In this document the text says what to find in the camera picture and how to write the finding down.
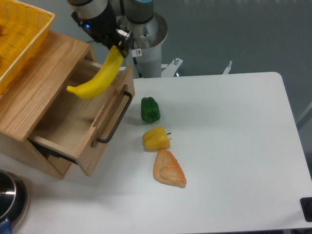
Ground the green bell pepper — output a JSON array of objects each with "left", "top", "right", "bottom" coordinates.
[{"left": 141, "top": 97, "right": 161, "bottom": 123}]

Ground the wooden drawer cabinet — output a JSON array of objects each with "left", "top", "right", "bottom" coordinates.
[{"left": 0, "top": 31, "right": 96, "bottom": 179}]

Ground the yellow plastic mesh basket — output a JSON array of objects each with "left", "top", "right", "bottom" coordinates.
[{"left": 0, "top": 0, "right": 55, "bottom": 94}]

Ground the triangular bread pastry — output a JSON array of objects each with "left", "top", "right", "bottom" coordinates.
[{"left": 153, "top": 149, "right": 187, "bottom": 188}]

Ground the blue object bottom left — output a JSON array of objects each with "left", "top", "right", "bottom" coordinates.
[{"left": 0, "top": 218, "right": 12, "bottom": 234}]

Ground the yellow banana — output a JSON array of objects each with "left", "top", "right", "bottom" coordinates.
[{"left": 66, "top": 46, "right": 123, "bottom": 99}]

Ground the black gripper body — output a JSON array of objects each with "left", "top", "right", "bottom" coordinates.
[{"left": 71, "top": 4, "right": 117, "bottom": 46}]

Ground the open wooden top drawer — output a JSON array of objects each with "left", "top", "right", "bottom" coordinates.
[{"left": 28, "top": 66, "right": 135, "bottom": 177}]

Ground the yellow bell pepper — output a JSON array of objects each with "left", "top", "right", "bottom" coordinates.
[{"left": 142, "top": 126, "right": 170, "bottom": 151}]

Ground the black metal drawer handle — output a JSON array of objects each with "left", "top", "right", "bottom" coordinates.
[{"left": 93, "top": 90, "right": 133, "bottom": 145}]

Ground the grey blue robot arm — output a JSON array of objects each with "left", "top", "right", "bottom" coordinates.
[{"left": 68, "top": 0, "right": 154, "bottom": 58}]

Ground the metal pot with lid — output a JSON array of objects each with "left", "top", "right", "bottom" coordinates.
[{"left": 0, "top": 170, "right": 29, "bottom": 230}]

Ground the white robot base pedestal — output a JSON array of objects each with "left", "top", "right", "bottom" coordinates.
[{"left": 117, "top": 13, "right": 168, "bottom": 78}]

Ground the white metal table bracket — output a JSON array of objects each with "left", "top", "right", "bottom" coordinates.
[{"left": 161, "top": 58, "right": 183, "bottom": 78}]

